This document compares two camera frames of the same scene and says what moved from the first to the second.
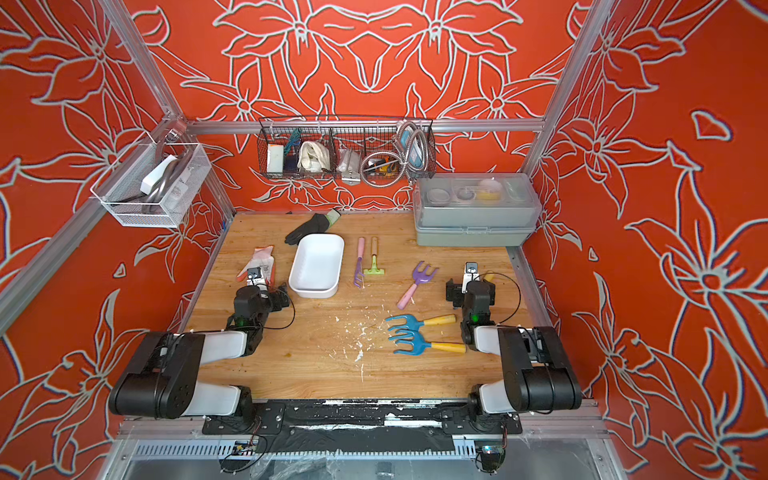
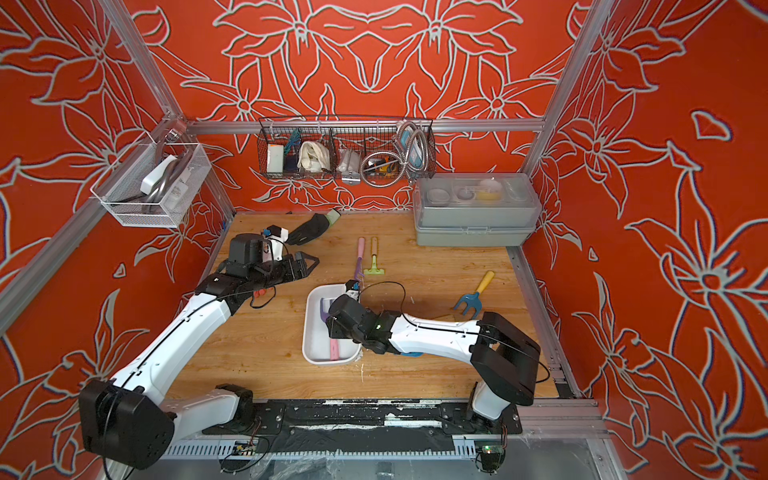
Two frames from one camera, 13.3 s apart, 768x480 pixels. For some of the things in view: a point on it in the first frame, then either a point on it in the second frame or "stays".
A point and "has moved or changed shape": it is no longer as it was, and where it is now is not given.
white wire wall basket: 153,184 stays
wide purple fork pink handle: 419,277 → 334,349
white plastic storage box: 317,265 → 316,339
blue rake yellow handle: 413,323 has moved or changed shape
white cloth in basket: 314,156 stays
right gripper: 454,289 → 333,327
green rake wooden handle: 374,252 stays
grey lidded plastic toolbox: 475,209 stays
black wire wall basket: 345,147 stays
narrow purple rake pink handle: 359,274 stays
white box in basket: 275,158 stays
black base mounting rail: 363,417 stays
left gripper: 274,303 → 302,272
